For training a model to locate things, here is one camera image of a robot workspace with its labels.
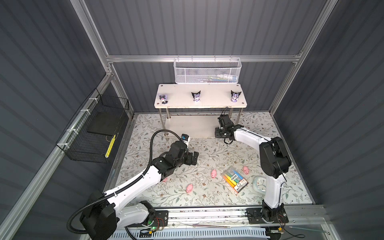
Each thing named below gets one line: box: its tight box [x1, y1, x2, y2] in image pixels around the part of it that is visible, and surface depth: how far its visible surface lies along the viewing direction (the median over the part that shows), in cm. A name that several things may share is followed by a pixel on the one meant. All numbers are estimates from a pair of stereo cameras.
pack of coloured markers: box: [221, 165, 249, 193], surface depth 87 cm
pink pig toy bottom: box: [186, 184, 194, 194], surface depth 84 cm
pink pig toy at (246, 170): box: [243, 166, 250, 175], surface depth 90 cm
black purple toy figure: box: [191, 90, 201, 103], surface depth 78 cm
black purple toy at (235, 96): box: [231, 90, 242, 103], surface depth 77 cm
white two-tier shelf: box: [154, 83, 248, 138], surface depth 83 cm
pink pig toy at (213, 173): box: [211, 169, 217, 179], surface depth 89 cm
